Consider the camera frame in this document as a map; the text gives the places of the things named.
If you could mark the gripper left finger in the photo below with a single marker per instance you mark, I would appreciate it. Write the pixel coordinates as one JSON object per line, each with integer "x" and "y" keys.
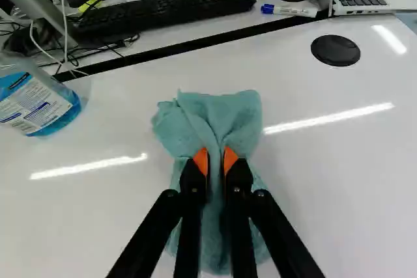
{"x": 192, "y": 193}

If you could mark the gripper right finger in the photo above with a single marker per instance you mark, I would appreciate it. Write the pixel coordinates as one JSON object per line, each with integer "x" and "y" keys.
{"x": 242, "y": 193}

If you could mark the green towel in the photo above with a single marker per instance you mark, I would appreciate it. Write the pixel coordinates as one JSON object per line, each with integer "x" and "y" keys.
{"x": 215, "y": 121}

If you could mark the white table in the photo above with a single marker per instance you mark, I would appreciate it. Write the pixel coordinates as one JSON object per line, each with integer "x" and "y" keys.
{"x": 293, "y": 147}

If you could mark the blue liquid spray bottle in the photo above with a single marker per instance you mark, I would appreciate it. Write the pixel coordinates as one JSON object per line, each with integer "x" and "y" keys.
{"x": 31, "y": 102}

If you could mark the large black keyboard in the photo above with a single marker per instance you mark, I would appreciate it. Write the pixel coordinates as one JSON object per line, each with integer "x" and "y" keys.
{"x": 166, "y": 8}

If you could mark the blue capped marker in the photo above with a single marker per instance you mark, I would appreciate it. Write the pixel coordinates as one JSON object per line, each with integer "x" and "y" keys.
{"x": 288, "y": 10}

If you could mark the white desk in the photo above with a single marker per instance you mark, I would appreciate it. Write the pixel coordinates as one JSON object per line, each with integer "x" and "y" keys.
{"x": 182, "y": 4}

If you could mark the silver monitor stand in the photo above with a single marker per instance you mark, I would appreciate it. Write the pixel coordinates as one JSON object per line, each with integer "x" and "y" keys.
{"x": 31, "y": 8}

